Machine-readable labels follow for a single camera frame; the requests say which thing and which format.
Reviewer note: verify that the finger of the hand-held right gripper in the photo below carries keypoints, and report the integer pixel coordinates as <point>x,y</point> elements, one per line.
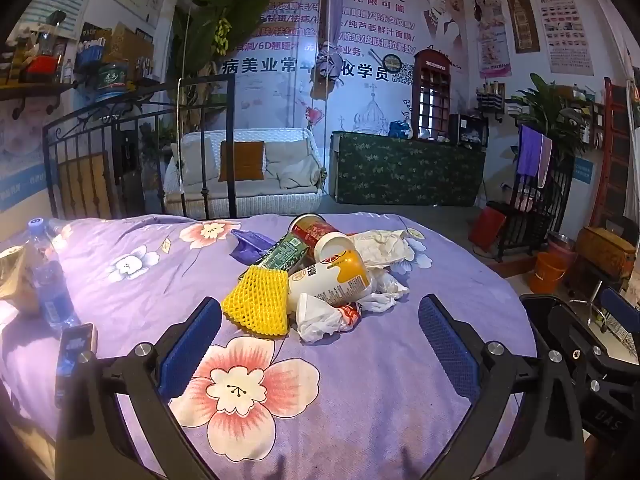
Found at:
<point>545,310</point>
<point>620,305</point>

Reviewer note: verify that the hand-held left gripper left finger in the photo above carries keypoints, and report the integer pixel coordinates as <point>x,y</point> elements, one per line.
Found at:
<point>190,340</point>

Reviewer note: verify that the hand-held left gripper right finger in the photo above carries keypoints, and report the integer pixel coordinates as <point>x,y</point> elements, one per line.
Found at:
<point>447,350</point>

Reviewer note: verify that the yellow foam fruit net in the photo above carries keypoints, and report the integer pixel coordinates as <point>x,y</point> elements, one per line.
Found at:
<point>257,300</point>

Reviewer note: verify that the small white tissue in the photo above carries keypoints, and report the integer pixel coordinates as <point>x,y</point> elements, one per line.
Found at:
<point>387,290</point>

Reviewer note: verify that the purple plastic bag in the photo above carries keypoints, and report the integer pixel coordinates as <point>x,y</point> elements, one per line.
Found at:
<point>250,246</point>

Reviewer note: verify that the large beige tissue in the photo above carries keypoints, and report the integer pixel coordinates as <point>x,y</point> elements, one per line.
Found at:
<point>382,247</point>

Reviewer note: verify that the green drink carton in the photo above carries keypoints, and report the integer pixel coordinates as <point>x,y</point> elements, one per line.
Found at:
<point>282,255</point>

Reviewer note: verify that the white plastic wrapper red print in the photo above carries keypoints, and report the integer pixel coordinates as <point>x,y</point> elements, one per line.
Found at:
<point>320,317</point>

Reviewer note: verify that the white orange paper cup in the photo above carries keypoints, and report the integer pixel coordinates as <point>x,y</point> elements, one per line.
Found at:
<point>330,275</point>

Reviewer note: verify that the red paper cup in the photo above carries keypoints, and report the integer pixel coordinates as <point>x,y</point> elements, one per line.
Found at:
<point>312,230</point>

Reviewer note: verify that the orange bucket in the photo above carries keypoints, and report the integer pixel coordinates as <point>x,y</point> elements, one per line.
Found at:
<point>549,272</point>

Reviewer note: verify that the orange patterned suitcase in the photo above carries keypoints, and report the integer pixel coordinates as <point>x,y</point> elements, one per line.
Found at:
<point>605,252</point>

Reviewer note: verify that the black metal rack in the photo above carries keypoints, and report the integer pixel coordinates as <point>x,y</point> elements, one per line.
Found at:
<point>520,225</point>

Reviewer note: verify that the red bag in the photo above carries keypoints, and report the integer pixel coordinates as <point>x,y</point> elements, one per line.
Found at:
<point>487,230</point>

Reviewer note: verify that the purple floral blanket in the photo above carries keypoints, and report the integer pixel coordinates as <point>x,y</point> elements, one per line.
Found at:
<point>350,410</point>

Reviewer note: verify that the black smartphone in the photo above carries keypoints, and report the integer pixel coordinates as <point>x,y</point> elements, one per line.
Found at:
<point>75,355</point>

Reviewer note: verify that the white wicker swing sofa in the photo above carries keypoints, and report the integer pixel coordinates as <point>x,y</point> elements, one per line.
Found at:
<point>240,200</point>

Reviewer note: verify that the pink towel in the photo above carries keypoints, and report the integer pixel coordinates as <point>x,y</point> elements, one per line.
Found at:
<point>546,160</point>

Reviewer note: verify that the clear water bottle blue cap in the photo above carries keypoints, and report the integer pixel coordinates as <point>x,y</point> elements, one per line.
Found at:
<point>50,285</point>

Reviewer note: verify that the red ladder shelf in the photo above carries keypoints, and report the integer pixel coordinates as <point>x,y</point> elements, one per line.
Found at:
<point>612,150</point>

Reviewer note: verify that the purple towel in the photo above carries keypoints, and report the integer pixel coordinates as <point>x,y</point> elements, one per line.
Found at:
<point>529,150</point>

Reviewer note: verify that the beige cushion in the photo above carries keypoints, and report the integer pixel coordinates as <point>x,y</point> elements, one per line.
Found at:
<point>197,157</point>
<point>292,165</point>

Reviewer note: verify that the gold foil bag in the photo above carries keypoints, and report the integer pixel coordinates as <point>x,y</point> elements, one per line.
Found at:
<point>17,275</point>

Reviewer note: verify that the green floral cabinet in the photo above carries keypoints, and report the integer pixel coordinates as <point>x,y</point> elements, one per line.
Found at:
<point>405,170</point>

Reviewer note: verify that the orange cushion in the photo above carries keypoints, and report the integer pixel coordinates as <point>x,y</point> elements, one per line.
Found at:
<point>241,161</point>

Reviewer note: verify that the black display box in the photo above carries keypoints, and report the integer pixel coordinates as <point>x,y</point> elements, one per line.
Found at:
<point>467,130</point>

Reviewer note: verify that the green potted plant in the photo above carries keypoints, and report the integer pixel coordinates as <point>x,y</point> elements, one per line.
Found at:
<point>550,105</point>

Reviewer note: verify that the blue figurine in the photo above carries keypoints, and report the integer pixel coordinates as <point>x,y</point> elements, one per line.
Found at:
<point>400,129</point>

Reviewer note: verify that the red telephone booth cabinet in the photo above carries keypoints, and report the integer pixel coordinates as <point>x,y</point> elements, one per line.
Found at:
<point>431,95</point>

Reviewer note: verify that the green label drum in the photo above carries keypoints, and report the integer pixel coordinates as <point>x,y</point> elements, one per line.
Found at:
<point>114,85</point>

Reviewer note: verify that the cardboard box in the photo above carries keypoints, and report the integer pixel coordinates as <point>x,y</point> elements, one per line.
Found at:
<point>131,45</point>

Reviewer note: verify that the blue wall sign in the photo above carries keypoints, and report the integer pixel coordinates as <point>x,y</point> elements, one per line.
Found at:
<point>582,170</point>

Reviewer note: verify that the black metal bed frame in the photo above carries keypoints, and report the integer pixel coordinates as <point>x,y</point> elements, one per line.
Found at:
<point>230,150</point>

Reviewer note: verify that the small wall shelf with bottles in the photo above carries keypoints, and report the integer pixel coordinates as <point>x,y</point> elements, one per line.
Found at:
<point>490,100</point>

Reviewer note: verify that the pink portrait wall poster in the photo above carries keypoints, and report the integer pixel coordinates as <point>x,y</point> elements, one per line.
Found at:
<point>490,30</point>

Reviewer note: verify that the white chart wall poster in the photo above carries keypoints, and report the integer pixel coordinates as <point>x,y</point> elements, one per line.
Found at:
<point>562,20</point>

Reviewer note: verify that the brown tower wall poster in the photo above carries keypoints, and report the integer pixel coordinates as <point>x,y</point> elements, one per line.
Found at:
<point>521,15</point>

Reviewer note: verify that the dark wooden wall shelf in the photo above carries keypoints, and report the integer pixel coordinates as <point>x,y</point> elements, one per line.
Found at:
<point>30,91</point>

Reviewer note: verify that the large printed wall poster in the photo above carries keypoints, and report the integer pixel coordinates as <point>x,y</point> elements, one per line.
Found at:
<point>380,25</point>

